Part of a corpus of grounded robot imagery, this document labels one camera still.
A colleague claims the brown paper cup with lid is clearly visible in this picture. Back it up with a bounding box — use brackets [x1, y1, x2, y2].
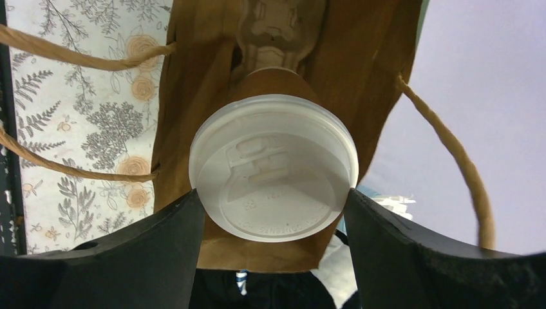
[188, 67, 359, 243]

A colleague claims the brown pulp cup carrier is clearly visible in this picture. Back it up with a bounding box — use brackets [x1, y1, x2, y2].
[231, 0, 328, 84]

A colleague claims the black white checkered blanket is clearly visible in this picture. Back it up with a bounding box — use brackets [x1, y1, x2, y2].
[311, 234, 361, 308]

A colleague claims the blue straw holder cup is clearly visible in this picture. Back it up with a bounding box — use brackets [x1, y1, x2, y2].
[336, 185, 381, 236]

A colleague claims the green brown paper bag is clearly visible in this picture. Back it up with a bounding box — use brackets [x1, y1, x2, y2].
[1, 1, 495, 250]

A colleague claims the floral table mat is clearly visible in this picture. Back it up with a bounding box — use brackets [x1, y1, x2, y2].
[1, 0, 173, 254]

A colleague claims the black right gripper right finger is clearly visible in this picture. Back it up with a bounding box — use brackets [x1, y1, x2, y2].
[344, 190, 545, 308]

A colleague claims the white wrapped straws bundle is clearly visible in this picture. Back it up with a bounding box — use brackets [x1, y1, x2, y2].
[371, 195, 416, 220]

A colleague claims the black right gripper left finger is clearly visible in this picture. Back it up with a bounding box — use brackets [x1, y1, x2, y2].
[1, 191, 205, 308]

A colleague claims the black cloth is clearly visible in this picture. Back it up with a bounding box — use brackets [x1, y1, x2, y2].
[189, 269, 361, 308]

